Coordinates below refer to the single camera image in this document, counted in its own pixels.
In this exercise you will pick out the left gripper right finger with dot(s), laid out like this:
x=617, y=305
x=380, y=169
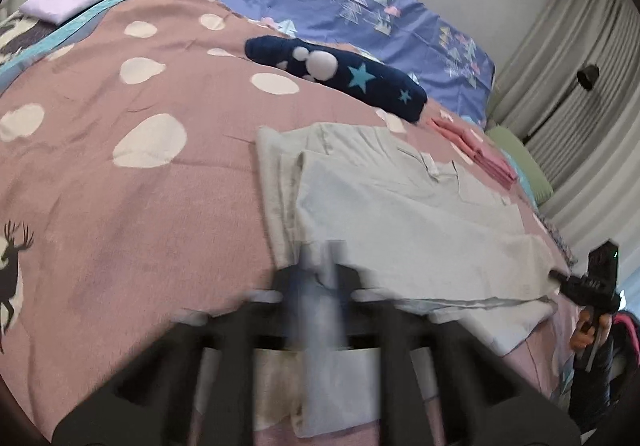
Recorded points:
x=424, y=382

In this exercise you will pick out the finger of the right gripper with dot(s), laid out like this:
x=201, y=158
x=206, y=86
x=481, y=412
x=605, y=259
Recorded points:
x=558, y=276

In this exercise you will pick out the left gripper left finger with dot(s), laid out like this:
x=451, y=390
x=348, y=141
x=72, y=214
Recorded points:
x=196, y=381

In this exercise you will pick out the light grey shirt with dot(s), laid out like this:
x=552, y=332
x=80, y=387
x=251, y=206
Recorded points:
x=434, y=236

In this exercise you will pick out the person right hand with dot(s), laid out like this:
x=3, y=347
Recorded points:
x=587, y=333

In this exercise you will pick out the floral patterned cloth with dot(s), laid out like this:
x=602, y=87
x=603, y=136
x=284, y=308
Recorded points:
x=554, y=233

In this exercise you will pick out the green pillow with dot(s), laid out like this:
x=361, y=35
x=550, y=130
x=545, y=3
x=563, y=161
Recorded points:
x=534, y=181

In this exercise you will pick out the folded pink garment stack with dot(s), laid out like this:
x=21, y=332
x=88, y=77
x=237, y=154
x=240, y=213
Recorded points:
x=489, y=159

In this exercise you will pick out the white pleated curtain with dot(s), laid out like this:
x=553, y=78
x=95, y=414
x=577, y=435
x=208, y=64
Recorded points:
x=589, y=150

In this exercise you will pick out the black floor lamp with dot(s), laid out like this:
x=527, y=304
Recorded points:
x=585, y=78

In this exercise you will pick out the pink polka dot blanket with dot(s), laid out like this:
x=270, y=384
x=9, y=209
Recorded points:
x=128, y=167

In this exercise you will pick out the navy star patterned garment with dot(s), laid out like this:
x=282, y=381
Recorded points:
x=368, y=81

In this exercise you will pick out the blue tree print sheet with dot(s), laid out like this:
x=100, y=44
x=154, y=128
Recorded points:
x=447, y=63

